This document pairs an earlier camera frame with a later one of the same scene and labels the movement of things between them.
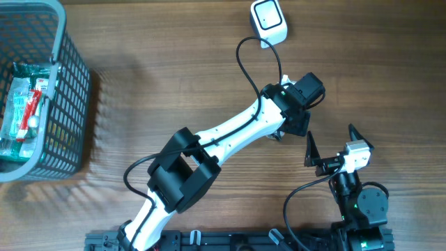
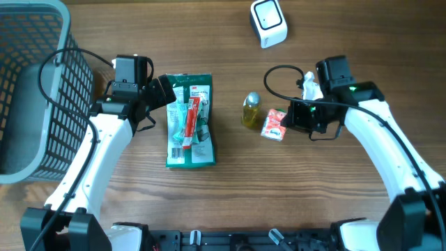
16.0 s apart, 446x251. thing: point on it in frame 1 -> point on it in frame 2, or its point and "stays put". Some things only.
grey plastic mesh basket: (35, 31) stays put
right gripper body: (327, 166) -> (308, 116)
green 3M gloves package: (23, 111) -> (190, 136)
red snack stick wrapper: (33, 97) -> (192, 118)
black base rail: (293, 240) stays put
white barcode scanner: (268, 21) stays put
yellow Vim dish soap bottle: (33, 127) -> (250, 111)
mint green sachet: (18, 105) -> (179, 134)
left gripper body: (300, 129) -> (144, 93)
